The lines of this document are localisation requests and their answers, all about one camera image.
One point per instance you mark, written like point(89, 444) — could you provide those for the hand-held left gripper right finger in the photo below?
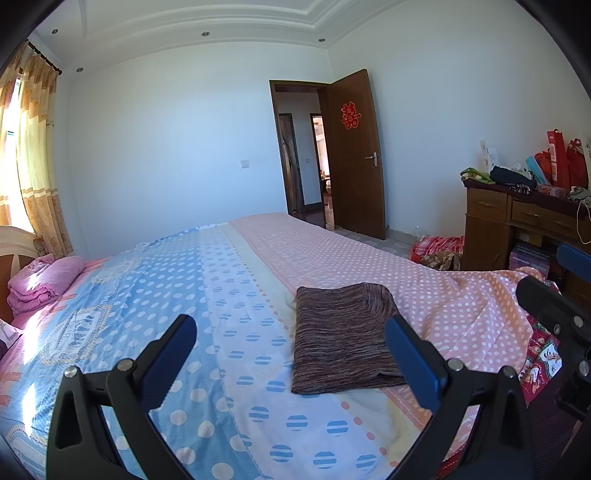
point(411, 362)

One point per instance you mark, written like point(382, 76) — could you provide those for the brown wooden door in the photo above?
point(355, 184)

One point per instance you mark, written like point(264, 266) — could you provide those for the pink folded blanket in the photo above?
point(41, 286)

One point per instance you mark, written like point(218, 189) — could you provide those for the brown patterned cloth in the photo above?
point(443, 262)

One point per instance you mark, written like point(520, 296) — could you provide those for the yellow patterned curtain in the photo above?
point(44, 161)

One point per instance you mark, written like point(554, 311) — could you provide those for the dark wooden door frame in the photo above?
point(277, 138)

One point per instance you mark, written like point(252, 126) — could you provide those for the white pillow with square print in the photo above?
point(8, 337)

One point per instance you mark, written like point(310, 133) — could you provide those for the pink patterned box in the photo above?
point(551, 190)

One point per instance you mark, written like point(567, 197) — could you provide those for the tall red gift bag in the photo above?
point(557, 159)

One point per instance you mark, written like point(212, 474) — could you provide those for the green cloth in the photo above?
point(475, 175)

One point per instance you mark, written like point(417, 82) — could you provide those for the small red bag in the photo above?
point(544, 164)

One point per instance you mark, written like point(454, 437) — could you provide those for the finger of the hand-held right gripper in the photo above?
point(575, 258)
point(540, 300)

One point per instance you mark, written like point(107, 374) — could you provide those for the light blue packet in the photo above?
point(535, 170)

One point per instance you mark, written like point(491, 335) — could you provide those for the wooden bed headboard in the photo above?
point(14, 258)

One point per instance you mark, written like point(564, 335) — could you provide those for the dark curtain rod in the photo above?
point(44, 55)

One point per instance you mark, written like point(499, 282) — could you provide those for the black folded cloth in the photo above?
point(512, 177)

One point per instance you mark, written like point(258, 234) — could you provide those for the polka dot bed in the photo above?
point(240, 300)

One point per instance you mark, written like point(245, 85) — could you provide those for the red printed blanket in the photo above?
point(540, 360)

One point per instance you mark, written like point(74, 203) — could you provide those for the red plastic bag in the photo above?
point(577, 164)

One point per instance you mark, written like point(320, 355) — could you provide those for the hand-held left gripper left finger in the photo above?
point(171, 353)

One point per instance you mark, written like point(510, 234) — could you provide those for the stack of boxes under desk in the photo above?
point(531, 261)

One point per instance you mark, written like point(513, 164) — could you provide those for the red plaid bundle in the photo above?
point(436, 244)

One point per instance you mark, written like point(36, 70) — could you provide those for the white carton box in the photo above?
point(489, 157)

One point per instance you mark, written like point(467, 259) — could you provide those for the dark hallway door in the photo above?
point(291, 161)

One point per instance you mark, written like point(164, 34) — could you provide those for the brown wooden desk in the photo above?
point(485, 230)

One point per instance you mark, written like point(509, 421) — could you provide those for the red paper door decoration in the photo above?
point(350, 115)

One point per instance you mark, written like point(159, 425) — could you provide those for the brown knitted sweater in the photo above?
point(337, 337)

